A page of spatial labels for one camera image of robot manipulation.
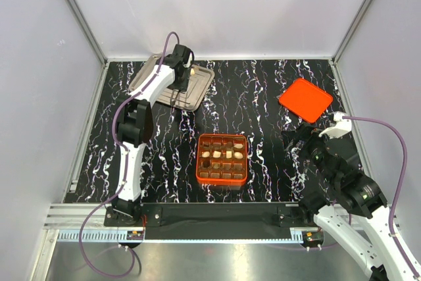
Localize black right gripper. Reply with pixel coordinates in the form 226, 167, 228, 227
280, 121, 341, 185

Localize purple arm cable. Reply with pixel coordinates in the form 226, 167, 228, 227
78, 32, 180, 278
341, 116, 421, 272

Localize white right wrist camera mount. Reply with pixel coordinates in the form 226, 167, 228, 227
318, 112, 352, 139

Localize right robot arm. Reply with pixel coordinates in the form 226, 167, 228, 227
282, 120, 420, 280

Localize aluminium rail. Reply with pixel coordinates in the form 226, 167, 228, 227
43, 203, 107, 229

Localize orange box lid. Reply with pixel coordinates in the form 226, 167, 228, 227
278, 78, 333, 123

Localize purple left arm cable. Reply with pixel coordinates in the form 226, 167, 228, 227
78, 32, 180, 278

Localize orange chocolate box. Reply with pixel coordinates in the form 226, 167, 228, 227
195, 134, 248, 188

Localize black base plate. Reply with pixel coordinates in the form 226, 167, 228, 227
104, 202, 318, 243

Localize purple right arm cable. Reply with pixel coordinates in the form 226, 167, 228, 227
341, 116, 421, 272

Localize silver metal tray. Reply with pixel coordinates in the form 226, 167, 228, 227
128, 53, 214, 112

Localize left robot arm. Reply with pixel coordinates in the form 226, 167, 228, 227
111, 44, 194, 226

